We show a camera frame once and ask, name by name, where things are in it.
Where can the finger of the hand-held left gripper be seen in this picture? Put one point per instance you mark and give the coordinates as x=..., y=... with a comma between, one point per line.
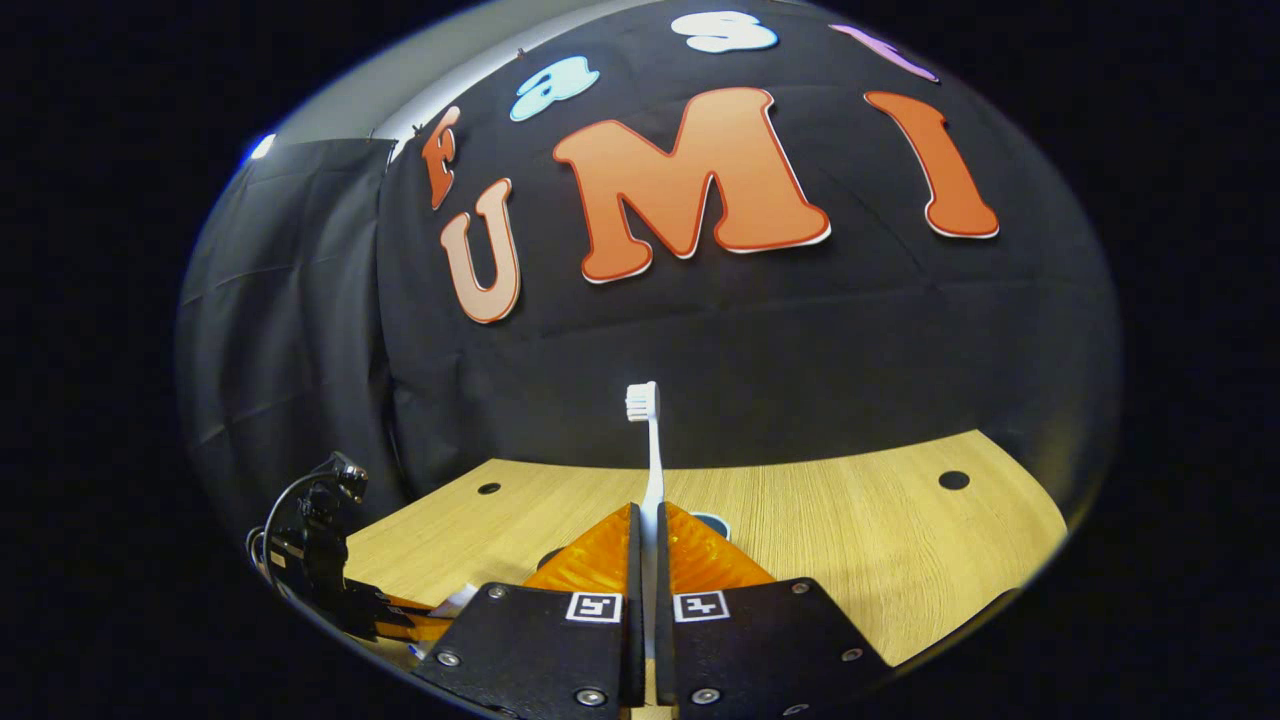
x=415, y=628
x=410, y=604

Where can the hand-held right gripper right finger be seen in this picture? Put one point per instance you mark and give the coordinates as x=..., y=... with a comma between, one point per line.
x=666, y=650

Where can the black backdrop cloth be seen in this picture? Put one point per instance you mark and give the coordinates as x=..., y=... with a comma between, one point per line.
x=800, y=330

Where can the dark round coaster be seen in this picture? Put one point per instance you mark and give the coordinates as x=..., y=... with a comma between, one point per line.
x=549, y=559

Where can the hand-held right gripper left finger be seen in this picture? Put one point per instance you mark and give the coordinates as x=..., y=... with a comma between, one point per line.
x=634, y=650

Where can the light grey cup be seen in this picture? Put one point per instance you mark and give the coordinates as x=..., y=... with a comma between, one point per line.
x=715, y=522

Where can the wooden desktop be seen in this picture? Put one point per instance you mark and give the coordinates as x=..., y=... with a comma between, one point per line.
x=850, y=540

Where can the white toothbrush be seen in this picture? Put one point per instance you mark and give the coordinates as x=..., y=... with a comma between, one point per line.
x=654, y=460

